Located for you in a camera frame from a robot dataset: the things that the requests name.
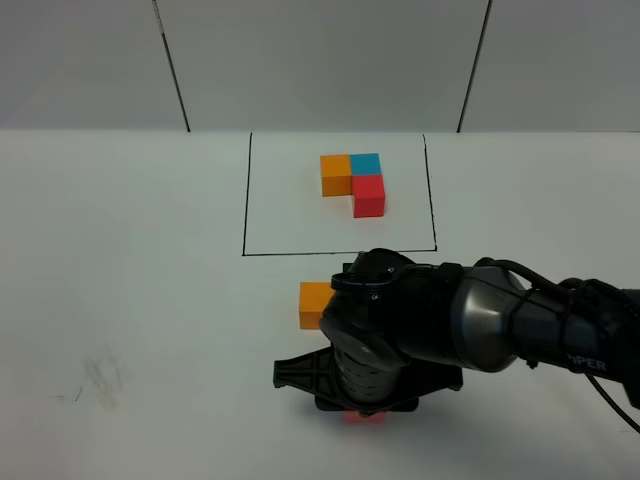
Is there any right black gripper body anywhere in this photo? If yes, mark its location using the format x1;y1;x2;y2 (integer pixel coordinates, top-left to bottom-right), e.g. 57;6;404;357
273;346;463;414

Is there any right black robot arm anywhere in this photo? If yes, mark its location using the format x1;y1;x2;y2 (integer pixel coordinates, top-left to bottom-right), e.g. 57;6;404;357
273;248;639;417

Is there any white template sheet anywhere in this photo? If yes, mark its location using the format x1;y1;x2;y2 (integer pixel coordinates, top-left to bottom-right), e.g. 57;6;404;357
244;132;436;256

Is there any red template block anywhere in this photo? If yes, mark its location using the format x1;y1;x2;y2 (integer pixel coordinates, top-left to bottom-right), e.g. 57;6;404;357
352;175;386;218

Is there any orange template block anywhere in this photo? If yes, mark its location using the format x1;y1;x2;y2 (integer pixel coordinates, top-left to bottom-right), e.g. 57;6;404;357
320;154;352;197

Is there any blue template block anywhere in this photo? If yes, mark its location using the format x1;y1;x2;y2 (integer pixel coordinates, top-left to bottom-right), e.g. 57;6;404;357
349;153;382;176

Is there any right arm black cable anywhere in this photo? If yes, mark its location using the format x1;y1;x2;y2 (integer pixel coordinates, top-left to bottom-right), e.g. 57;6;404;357
472;256;640;435

